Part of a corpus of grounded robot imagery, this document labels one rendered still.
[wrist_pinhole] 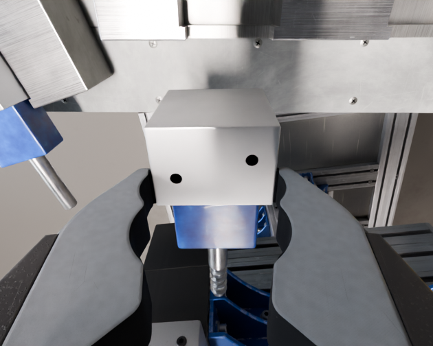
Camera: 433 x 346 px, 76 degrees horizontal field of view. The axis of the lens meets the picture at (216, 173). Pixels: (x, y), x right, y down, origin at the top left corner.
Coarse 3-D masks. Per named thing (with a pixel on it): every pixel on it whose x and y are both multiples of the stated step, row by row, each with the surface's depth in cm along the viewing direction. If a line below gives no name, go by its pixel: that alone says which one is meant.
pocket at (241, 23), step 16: (192, 0) 16; (208, 0) 16; (224, 0) 16; (240, 0) 16; (256, 0) 16; (272, 0) 16; (192, 16) 17; (208, 16) 17; (224, 16) 17; (240, 16) 17; (256, 16) 17; (272, 16) 17; (192, 32) 16; (208, 32) 16; (224, 32) 16; (240, 32) 16; (256, 32) 16; (272, 32) 15
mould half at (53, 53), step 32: (0, 0) 17; (32, 0) 17; (64, 0) 20; (0, 32) 18; (32, 32) 18; (64, 32) 19; (32, 64) 19; (64, 64) 19; (96, 64) 22; (32, 96) 20; (64, 96) 20
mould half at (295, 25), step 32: (96, 0) 14; (128, 0) 14; (160, 0) 14; (288, 0) 14; (320, 0) 14; (352, 0) 14; (384, 0) 14; (128, 32) 15; (160, 32) 15; (288, 32) 15; (320, 32) 15; (352, 32) 14; (384, 32) 14
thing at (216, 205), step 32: (192, 96) 13; (224, 96) 13; (256, 96) 13; (160, 128) 10; (192, 128) 10; (224, 128) 10; (256, 128) 10; (160, 160) 11; (192, 160) 11; (224, 160) 11; (256, 160) 11; (160, 192) 12; (192, 192) 11; (224, 192) 11; (256, 192) 11; (192, 224) 14; (224, 224) 14; (256, 224) 14; (224, 256) 17; (224, 288) 19
